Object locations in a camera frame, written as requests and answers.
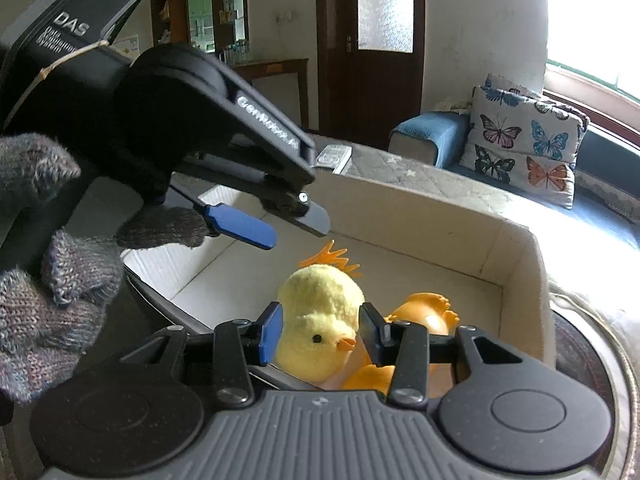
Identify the brown wooden sideboard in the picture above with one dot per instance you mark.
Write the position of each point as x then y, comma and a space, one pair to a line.
280, 72

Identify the large butterfly print pillow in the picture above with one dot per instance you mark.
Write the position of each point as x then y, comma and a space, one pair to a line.
525, 150

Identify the white wall socket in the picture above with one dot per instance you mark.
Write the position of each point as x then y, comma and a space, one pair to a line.
285, 15

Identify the dark blue sofa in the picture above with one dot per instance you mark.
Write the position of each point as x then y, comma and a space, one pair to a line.
605, 165

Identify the blue sofa armrest cover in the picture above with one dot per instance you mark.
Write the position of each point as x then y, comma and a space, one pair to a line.
425, 132

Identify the grey cardboard box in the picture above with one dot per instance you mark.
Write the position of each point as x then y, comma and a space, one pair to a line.
425, 270

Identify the large orange rubber duck toy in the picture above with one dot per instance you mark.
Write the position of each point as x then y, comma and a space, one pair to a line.
425, 310

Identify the brown wooden door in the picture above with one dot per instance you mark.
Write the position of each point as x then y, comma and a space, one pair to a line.
370, 80

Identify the green framed window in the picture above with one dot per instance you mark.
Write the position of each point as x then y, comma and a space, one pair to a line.
595, 10

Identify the person's left hand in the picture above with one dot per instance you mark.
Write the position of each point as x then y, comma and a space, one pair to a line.
45, 310

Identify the yellow plush chick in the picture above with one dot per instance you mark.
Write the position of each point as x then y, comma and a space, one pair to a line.
315, 315

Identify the dark wooden shelf cabinet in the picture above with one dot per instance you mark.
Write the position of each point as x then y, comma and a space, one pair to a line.
200, 15

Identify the glass pitcher and cups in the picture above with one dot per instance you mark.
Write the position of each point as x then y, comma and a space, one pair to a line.
235, 51

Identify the small butterfly print pillow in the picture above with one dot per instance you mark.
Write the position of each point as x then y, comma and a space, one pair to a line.
505, 85

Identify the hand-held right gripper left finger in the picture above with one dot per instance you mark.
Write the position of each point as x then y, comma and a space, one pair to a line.
270, 332

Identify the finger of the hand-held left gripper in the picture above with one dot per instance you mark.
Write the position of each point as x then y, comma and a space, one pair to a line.
240, 227
270, 125

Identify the round glass turntable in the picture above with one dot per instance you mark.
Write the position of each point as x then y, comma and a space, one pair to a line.
590, 360

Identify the silver remote control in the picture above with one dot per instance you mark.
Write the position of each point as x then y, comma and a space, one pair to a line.
332, 157

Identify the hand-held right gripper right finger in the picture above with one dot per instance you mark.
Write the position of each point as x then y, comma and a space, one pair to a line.
372, 337

